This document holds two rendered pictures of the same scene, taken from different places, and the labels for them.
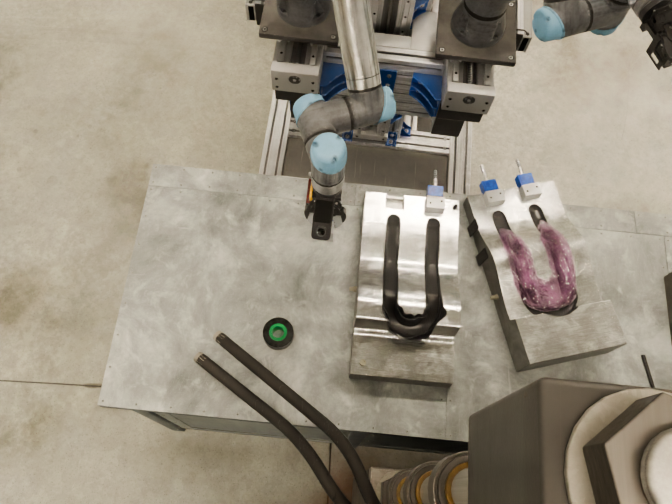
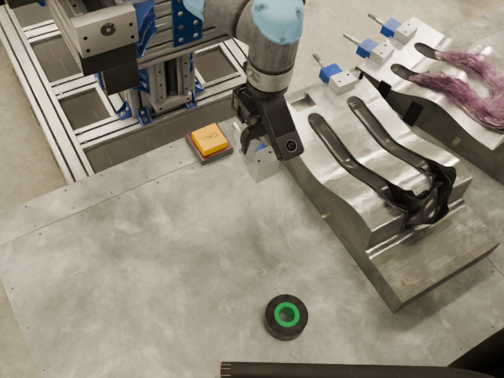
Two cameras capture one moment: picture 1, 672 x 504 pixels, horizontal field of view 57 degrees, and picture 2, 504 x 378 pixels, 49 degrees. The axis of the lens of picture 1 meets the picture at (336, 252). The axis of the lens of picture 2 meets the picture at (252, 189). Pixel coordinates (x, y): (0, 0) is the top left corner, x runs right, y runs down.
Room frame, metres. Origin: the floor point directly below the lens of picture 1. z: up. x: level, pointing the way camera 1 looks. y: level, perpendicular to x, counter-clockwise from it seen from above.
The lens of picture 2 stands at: (0.17, 0.43, 1.82)
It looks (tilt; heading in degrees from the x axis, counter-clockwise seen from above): 58 degrees down; 321
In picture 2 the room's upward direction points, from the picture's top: 9 degrees clockwise
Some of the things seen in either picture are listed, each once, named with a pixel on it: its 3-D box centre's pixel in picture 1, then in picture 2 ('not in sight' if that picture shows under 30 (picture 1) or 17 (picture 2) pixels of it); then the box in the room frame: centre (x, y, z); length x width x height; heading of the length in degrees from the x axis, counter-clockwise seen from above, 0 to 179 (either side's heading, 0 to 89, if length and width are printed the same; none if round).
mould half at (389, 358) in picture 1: (406, 283); (376, 174); (0.55, -0.19, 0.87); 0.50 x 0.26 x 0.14; 0
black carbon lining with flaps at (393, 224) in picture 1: (413, 272); (382, 154); (0.56, -0.21, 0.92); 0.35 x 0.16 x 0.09; 0
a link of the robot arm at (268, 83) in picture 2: (326, 177); (268, 69); (0.68, 0.04, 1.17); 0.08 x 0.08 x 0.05
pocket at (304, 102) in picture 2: (394, 204); (300, 106); (0.78, -0.15, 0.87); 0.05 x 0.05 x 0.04; 0
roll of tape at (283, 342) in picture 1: (278, 333); (286, 317); (0.39, 0.13, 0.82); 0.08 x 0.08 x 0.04
